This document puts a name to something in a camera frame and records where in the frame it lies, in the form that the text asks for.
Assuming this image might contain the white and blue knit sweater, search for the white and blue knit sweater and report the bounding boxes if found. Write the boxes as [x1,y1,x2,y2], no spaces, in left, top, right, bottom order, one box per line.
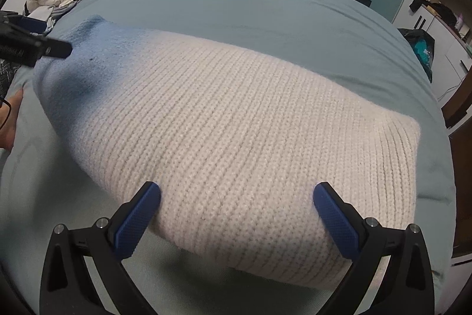
[34,16,420,289]

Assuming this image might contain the dark clothes on cabinet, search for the dark clothes on cabinet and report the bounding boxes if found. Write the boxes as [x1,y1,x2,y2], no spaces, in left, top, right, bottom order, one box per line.
[409,0,457,30]

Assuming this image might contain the bare left foot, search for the bare left foot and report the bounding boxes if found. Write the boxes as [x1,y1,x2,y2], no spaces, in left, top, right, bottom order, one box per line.
[0,88,23,152]

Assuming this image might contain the white cabinet with drawers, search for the white cabinet with drawers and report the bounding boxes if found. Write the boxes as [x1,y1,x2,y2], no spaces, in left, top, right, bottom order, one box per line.
[393,0,471,105]

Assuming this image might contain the black and teal bag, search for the black and teal bag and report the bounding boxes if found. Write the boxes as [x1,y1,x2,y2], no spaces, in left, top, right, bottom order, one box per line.
[399,28,435,82]

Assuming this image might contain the teal bed sheet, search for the teal bed sheet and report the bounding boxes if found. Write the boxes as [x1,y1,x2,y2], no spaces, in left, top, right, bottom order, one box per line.
[1,0,456,314]

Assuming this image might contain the black cable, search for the black cable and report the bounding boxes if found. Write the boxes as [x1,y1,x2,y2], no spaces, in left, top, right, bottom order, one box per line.
[0,97,14,131]

